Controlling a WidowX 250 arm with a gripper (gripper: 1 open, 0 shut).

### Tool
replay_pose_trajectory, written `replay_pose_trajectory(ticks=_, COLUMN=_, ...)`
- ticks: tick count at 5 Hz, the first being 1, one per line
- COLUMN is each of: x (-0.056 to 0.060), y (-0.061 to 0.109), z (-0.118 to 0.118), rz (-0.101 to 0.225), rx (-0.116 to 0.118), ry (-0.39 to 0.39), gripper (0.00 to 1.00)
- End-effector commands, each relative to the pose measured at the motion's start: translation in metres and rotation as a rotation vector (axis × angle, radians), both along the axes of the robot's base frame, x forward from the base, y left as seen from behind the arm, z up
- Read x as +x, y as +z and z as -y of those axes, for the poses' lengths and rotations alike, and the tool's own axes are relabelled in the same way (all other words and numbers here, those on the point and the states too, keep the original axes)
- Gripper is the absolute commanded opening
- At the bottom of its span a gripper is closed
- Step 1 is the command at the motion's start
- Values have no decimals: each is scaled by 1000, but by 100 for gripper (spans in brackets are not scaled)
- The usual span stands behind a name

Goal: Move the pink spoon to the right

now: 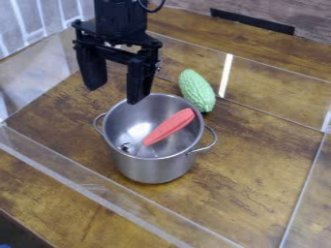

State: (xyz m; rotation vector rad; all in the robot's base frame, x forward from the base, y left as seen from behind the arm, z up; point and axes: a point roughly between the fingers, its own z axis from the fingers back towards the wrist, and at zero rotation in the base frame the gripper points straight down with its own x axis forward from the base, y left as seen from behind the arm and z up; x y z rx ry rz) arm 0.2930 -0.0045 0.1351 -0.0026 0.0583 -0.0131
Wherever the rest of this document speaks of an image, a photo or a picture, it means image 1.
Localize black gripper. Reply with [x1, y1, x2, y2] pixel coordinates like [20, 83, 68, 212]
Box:
[72, 20, 163, 105]

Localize stainless steel pot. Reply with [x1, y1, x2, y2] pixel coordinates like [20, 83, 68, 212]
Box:
[93, 93, 212, 184]

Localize pink handled metal spoon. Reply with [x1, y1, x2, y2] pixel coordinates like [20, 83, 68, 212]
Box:
[117, 108, 196, 158]

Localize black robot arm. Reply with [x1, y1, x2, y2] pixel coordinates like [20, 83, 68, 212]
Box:
[71, 0, 165, 105]

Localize green bitter gourd toy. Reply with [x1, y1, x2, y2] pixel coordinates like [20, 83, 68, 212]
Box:
[179, 69, 216, 112]

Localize black wall strip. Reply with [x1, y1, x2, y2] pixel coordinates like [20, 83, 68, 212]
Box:
[209, 8, 295, 36]

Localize clear acrylic enclosure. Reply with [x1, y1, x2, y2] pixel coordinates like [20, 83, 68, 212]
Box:
[0, 25, 331, 248]

